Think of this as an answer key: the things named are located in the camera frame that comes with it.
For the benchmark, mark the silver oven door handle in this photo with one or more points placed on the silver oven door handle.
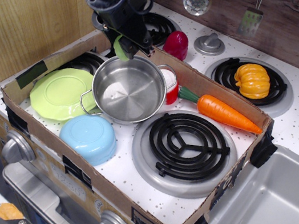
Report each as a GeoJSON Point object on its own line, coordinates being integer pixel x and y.
{"type": "Point", "coordinates": [46, 202]}

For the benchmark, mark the orange toy at bottom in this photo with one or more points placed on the orange toy at bottom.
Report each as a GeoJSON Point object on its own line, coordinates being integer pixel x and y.
{"type": "Point", "coordinates": [8, 211]}

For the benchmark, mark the hanging silver strainer ladle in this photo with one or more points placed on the hanging silver strainer ladle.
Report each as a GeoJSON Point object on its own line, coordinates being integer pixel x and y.
{"type": "Point", "coordinates": [197, 7]}

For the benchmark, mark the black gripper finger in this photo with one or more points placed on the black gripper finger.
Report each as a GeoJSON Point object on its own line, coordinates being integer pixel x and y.
{"type": "Point", "coordinates": [128, 47]}

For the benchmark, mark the back right black burner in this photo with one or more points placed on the back right black burner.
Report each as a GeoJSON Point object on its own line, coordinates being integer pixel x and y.
{"type": "Point", "coordinates": [280, 97]}

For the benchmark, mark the front left black burner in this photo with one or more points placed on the front left black burner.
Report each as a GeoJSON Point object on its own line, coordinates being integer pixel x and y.
{"type": "Point", "coordinates": [88, 61]}

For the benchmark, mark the hanging silver grater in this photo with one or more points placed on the hanging silver grater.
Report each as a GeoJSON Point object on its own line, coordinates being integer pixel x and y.
{"type": "Point", "coordinates": [251, 20]}

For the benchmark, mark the red and white toy cup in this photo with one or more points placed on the red and white toy cup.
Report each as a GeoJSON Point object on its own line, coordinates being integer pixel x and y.
{"type": "Point", "coordinates": [172, 85]}

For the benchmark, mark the light green plastic plate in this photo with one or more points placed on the light green plastic plate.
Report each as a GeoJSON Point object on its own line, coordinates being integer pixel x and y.
{"type": "Point", "coordinates": [63, 94]}

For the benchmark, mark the silver stove top knob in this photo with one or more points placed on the silver stove top knob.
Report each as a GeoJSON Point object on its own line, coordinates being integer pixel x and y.
{"type": "Point", "coordinates": [210, 45]}

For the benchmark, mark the light blue plastic bowl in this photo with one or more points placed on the light blue plastic bowl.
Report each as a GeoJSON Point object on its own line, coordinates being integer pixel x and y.
{"type": "Point", "coordinates": [92, 137]}

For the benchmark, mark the stainless steel pot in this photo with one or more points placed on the stainless steel pot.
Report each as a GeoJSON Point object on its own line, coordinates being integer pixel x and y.
{"type": "Point", "coordinates": [128, 92]}

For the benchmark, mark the light green toy broccoli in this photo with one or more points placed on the light green toy broccoli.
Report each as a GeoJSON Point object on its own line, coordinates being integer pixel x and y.
{"type": "Point", "coordinates": [118, 49]}

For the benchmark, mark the front right black burner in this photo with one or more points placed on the front right black burner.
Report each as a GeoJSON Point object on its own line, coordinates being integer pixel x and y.
{"type": "Point", "coordinates": [182, 153]}

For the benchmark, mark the black burner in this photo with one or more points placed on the black burner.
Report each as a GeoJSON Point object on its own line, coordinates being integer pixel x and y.
{"type": "Point", "coordinates": [159, 27]}
{"type": "Point", "coordinates": [182, 153]}
{"type": "Point", "coordinates": [280, 97]}
{"type": "Point", "coordinates": [88, 61]}

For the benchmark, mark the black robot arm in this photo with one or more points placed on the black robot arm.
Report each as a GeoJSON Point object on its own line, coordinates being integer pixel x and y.
{"type": "Point", "coordinates": [122, 21]}

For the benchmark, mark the left silver oven knob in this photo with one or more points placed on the left silver oven knob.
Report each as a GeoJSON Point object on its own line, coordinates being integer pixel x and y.
{"type": "Point", "coordinates": [17, 149]}

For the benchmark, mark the yellow toy pumpkin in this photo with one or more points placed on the yellow toy pumpkin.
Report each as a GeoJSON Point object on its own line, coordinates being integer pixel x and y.
{"type": "Point", "coordinates": [253, 81]}

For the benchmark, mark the dark red toy pepper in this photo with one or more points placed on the dark red toy pepper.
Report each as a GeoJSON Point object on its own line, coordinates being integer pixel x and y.
{"type": "Point", "coordinates": [177, 45]}

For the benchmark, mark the back left black burner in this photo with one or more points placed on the back left black burner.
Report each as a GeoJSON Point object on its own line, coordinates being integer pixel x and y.
{"type": "Point", "coordinates": [159, 27]}

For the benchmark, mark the orange toy carrot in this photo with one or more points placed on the orange toy carrot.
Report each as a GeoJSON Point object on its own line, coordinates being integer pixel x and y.
{"type": "Point", "coordinates": [219, 111]}

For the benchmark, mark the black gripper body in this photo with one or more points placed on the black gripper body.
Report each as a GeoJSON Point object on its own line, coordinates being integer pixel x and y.
{"type": "Point", "coordinates": [124, 17]}

